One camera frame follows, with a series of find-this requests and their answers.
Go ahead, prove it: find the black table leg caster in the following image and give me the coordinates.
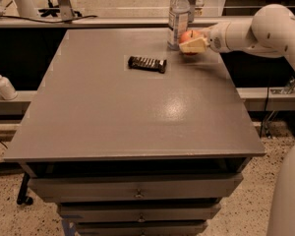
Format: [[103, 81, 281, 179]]
[[17, 173, 33, 206]]

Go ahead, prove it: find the grey drawer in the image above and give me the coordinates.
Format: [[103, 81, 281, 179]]
[[58, 204, 220, 222], [77, 221, 207, 236], [29, 173, 243, 203]]

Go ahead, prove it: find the clear plastic water bottle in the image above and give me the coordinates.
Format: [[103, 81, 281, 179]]
[[167, 0, 190, 50]]

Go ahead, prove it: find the black striped snack bar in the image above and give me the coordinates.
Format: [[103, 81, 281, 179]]
[[128, 56, 167, 74]]

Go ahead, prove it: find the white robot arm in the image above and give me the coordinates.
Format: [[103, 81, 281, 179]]
[[179, 4, 295, 236]]

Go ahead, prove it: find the red apple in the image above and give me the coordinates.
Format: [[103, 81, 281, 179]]
[[179, 29, 200, 55]]

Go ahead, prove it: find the black cable on shelf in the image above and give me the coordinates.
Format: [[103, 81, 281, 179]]
[[0, 14, 99, 25]]

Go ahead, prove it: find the grey bottom drawer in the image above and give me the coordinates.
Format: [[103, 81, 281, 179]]
[[77, 221, 207, 236]]

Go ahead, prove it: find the grey middle drawer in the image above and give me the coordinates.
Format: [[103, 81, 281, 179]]
[[58, 204, 220, 222]]

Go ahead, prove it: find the grey top drawer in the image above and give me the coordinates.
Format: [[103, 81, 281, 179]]
[[29, 173, 243, 203]]

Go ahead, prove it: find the grey metal post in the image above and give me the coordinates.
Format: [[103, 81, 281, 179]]
[[57, 0, 75, 21]]

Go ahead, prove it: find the white pump dispenser bottle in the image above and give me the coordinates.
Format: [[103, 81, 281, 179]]
[[0, 75, 18, 100]]

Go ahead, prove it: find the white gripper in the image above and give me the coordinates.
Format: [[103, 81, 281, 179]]
[[179, 23, 227, 53]]

